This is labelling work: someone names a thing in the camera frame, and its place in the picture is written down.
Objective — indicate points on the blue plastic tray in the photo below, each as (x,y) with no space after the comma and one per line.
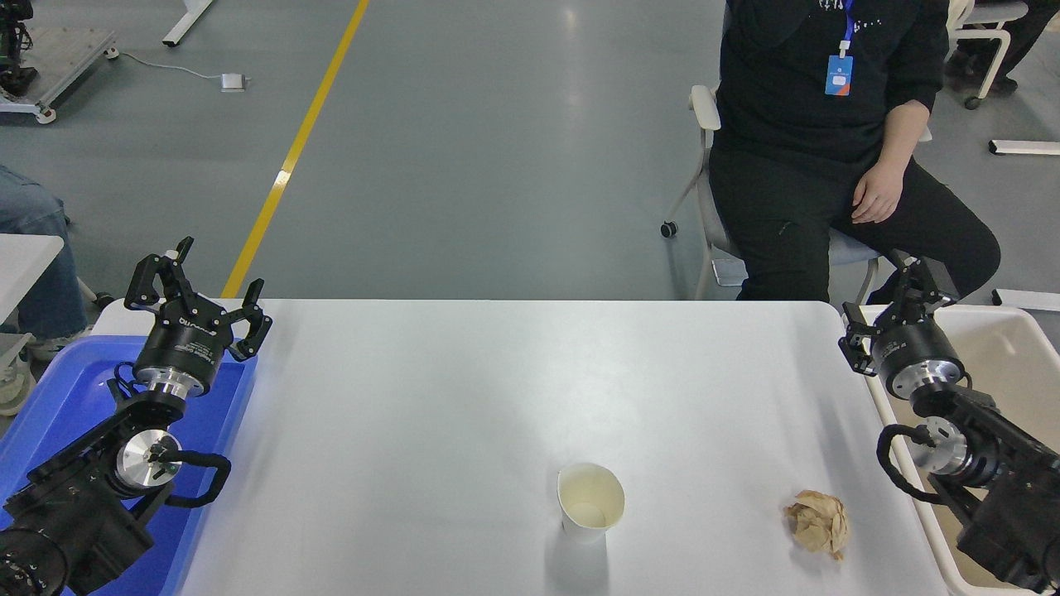
(66,389)

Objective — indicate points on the grey wheeled platform cart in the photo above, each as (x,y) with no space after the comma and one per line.
(58,58)

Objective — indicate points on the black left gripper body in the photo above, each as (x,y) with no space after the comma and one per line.
(178,343)

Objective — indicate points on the white chair with caster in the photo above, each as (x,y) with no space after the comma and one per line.
(990,12)

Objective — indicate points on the white power adapter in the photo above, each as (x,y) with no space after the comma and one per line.
(233,82)

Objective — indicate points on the white paper cup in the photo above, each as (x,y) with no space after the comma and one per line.
(590,505)

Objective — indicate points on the person's forearm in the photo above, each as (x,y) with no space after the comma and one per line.
(898,141)

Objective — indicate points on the black machine on cart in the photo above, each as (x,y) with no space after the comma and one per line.
(12,33)

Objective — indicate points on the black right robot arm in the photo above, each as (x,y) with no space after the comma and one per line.
(1002,513)

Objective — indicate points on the small white side table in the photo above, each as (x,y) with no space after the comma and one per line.
(25,257)

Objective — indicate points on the tan paper ball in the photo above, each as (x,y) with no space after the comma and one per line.
(818,523)

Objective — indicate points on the white desk foot bar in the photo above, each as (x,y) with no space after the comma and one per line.
(187,23)
(1031,300)
(1027,147)

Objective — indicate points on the person beside small table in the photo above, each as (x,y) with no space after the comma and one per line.
(41,248)

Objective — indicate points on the large pale plastic bin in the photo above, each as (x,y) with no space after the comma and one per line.
(1010,356)

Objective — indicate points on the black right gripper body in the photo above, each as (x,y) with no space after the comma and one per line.
(915,348)

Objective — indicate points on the seated person with badge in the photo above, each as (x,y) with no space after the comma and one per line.
(778,99)

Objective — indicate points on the white table leg base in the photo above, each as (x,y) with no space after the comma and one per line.
(12,381)

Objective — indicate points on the white wheeled office chair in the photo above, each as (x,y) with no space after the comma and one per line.
(705,108)

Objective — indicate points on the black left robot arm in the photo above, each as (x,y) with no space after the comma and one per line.
(83,513)

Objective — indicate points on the person's hand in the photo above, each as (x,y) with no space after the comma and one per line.
(878,190)

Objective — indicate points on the person behind white chair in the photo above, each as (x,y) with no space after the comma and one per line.
(1035,25)

